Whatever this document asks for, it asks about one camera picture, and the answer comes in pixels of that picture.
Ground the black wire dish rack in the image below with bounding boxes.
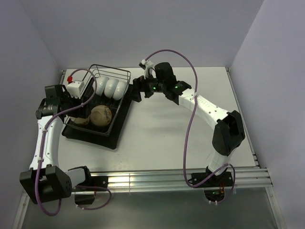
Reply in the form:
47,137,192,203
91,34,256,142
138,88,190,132
66,64,131,136

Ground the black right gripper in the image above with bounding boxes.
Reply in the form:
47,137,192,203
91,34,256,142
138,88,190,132
128,70,166,102

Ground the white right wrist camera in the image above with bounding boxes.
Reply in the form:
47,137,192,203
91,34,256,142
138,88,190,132
139,59,154,78

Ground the aluminium front rail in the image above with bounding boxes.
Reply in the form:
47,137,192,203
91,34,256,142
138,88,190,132
90,167,273,193

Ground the cream bowl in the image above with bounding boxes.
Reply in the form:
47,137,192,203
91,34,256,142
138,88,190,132
90,105,112,127

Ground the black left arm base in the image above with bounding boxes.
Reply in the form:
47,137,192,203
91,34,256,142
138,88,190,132
74,176,112,210

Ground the black drip tray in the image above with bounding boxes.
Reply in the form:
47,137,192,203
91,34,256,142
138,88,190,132
61,84,132,149

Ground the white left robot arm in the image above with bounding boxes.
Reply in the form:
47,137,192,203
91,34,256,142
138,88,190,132
20,84,93,204

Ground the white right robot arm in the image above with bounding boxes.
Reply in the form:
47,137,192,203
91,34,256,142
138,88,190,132
130,60,245,186

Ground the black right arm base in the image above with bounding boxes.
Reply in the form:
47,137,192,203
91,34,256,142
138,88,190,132
188,171,233,202

